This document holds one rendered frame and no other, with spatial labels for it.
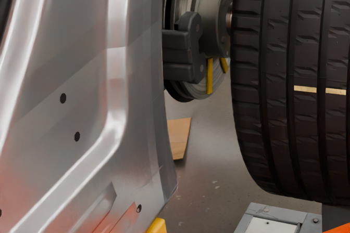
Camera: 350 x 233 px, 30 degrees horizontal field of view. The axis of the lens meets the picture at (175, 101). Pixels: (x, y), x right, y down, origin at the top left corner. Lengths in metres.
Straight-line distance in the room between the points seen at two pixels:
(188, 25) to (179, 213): 1.11
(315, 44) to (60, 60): 0.36
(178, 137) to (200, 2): 1.33
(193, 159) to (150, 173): 1.50
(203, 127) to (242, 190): 0.44
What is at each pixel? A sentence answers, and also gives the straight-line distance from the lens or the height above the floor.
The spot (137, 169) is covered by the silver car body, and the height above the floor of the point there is 0.85.
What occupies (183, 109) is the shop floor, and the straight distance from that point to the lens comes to 2.68.
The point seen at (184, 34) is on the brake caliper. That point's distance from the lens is 1.10.
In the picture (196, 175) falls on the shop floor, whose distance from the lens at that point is 2.29.
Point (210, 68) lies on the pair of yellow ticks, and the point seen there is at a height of 0.76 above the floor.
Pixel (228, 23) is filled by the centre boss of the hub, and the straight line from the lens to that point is 1.23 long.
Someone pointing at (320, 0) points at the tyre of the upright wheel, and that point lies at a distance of 0.90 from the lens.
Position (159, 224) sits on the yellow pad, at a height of 0.73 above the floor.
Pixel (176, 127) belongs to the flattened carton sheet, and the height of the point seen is 0.01.
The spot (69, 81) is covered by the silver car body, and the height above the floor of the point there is 1.01.
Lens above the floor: 1.32
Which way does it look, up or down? 29 degrees down
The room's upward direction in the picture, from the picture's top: 7 degrees counter-clockwise
